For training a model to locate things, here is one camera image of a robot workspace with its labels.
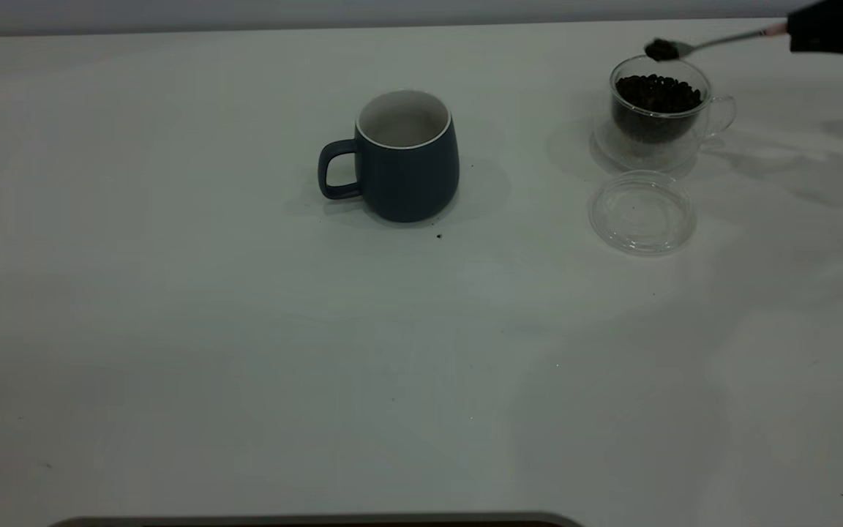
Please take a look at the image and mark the metal spoon with pink handle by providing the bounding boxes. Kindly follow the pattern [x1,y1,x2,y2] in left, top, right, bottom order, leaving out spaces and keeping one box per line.
[645,23,790,61]

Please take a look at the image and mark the dark grey-blue ceramic mug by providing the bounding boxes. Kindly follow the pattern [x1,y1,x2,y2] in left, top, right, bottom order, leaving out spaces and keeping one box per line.
[318,90,460,223]

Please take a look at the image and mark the coffee beans heap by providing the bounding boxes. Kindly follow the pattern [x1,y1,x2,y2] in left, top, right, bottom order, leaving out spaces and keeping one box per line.
[614,74,703,144]

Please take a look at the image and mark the clear round glass lid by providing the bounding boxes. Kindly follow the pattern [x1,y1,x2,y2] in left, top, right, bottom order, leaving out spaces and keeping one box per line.
[588,171,697,255]

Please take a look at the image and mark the clear glass saucer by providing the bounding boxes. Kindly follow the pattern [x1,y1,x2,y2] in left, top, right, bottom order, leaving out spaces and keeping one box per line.
[592,117,699,175]

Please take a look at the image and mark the clear glass cup with handle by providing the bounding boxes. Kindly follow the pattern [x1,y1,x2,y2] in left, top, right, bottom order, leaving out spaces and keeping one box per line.
[608,56,737,158]

